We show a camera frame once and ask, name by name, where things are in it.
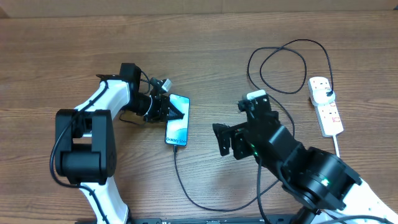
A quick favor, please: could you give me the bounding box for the Samsung Galaxy smartphone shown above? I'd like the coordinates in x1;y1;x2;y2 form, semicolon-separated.
165;94;190;146

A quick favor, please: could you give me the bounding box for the white power strip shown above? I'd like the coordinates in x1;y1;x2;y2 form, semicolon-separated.
308;77;344;137

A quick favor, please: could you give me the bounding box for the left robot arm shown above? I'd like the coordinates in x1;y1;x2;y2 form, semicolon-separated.
49;63;184;223

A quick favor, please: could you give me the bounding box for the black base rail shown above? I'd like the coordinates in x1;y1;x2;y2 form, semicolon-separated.
127;214;295;224

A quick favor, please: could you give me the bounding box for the white power strip cord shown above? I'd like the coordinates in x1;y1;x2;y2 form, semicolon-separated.
332;134;341;158

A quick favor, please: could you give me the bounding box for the white charger adapter plug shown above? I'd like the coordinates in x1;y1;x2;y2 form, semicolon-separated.
310;88;336;106

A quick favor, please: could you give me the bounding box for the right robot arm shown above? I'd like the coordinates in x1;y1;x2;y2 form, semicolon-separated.
213;95;397;223

